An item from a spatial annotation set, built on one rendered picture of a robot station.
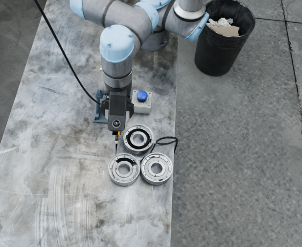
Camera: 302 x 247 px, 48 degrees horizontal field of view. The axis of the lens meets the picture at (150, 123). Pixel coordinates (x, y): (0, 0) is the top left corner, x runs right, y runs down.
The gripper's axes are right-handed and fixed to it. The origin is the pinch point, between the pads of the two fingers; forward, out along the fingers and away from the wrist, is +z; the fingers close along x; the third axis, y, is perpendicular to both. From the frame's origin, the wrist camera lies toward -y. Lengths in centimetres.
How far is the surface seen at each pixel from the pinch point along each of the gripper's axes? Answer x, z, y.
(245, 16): -69, 60, 119
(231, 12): -61, 63, 126
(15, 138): 35.5, 17.0, -0.5
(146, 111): -8.8, 15.1, 14.3
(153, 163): -12.7, 14.2, -6.6
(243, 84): -78, 98, 94
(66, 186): 15.3, 16.9, -16.0
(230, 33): -59, 64, 107
